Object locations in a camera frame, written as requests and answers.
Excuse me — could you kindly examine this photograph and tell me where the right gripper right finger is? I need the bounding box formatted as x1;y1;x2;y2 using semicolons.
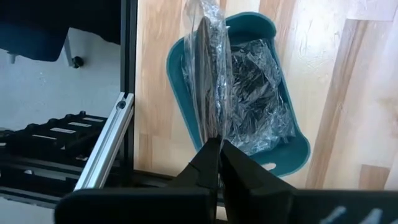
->
220;139;298;224

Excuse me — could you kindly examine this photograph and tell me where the black table frame rail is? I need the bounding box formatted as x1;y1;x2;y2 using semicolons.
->
119;0;139;187

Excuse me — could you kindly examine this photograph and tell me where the silver aluminium extrusion bar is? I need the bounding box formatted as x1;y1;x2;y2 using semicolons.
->
73;91;135;191

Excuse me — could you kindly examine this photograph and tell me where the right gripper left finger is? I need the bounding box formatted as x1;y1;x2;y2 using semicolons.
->
169;136;222;224

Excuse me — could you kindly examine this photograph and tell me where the black comb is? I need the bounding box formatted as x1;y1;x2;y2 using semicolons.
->
183;0;234;144
229;37;282;97
228;90;296;156

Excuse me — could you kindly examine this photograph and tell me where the teal plastic bin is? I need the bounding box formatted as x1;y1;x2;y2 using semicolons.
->
165;11;311;178

